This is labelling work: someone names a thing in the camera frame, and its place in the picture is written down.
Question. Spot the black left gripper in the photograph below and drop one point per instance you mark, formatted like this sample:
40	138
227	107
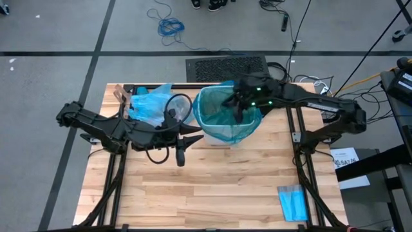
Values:
169	133

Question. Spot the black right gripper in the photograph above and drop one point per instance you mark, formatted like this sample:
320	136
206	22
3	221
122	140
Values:
257	90

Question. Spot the large teal plastic bag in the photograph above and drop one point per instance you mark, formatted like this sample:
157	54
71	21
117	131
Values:
212	109

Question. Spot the white plastic trash bin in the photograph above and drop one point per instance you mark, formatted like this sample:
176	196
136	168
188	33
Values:
217	140

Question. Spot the light blue bin liner bag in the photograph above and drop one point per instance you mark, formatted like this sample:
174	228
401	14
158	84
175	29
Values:
148	106

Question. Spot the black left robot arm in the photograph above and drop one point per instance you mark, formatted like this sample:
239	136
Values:
106	127

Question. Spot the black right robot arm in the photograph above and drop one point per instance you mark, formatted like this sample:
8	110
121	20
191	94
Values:
325	106

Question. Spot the blue folded plastic bag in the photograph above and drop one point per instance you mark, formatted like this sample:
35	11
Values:
293	203

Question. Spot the black perforated computer case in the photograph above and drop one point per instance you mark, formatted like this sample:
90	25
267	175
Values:
222	67

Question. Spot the white power strip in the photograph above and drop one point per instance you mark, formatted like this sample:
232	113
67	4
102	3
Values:
323	90

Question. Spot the black power strip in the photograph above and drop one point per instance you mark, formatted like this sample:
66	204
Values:
284	22

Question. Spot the person's black shoe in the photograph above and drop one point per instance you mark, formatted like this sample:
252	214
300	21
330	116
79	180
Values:
216	4
195	4

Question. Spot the white paper sheet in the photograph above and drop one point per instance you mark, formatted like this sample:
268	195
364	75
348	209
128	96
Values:
341	154

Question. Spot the black beam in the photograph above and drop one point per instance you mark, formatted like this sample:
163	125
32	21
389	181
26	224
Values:
373	162

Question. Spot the dark grey desk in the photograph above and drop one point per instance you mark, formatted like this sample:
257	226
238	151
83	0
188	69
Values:
363	196

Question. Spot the black desk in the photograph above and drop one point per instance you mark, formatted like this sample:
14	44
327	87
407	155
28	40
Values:
397	109

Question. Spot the black box with labels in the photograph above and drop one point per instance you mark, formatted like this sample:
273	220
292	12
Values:
400	85

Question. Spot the black round knob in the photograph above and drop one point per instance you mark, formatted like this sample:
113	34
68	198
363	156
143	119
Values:
403	63

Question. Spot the black caster wheel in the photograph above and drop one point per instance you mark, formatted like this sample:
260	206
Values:
399	34
4	9

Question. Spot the black aluminium table frame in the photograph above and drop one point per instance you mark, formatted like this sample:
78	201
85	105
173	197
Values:
180	86

